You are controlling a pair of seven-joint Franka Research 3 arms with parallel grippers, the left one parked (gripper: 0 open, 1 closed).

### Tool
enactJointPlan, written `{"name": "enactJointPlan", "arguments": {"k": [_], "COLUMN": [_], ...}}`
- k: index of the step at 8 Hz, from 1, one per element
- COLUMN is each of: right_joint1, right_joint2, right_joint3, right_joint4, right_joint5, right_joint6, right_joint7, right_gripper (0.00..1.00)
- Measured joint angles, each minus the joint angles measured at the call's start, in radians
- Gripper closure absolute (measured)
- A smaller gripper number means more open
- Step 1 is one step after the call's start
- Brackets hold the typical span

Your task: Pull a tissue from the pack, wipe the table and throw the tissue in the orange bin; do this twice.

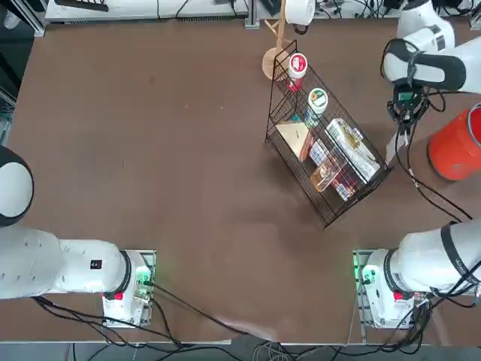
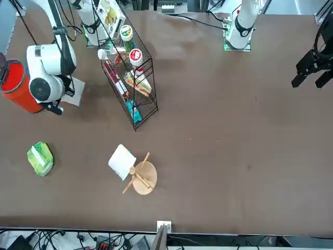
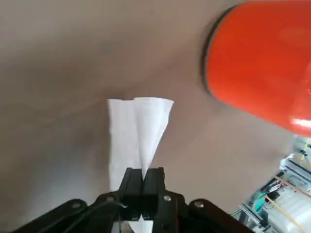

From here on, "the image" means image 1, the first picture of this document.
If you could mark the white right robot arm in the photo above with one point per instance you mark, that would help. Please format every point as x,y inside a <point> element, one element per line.
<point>432,252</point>

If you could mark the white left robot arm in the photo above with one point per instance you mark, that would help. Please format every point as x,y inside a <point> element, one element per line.
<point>37,263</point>

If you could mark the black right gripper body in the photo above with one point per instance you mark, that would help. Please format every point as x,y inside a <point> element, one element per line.
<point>406,104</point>

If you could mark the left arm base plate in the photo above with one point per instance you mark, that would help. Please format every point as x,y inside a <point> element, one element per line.
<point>150,252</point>

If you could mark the white cracker box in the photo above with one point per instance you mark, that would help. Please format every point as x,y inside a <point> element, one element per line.
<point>351,146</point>

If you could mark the wooden roll stand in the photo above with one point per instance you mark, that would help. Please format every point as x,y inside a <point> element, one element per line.
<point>272,64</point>

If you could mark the amber clear packet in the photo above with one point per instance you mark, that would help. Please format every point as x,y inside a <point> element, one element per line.
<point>325,176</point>

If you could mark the wrapped sandwich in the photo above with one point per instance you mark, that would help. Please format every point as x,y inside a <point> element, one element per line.
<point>293,137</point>

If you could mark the black slotted strip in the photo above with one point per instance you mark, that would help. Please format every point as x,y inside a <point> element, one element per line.
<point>82,4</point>

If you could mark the orange bin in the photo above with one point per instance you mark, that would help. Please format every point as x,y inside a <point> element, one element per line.
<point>451,150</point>

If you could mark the green label jar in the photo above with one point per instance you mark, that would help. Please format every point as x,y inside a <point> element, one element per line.
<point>318,98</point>

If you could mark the long red white box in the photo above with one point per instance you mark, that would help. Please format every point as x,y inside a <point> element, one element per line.
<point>319,152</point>

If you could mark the red label jar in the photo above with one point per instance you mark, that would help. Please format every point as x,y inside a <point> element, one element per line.
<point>298,62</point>

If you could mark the aluminium post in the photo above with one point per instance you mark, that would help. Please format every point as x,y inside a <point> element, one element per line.
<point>252,8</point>

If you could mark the white table edge bracket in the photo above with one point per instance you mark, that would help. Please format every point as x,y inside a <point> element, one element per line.
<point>251,23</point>

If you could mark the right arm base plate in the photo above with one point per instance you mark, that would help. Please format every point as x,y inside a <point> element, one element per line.
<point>359,301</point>

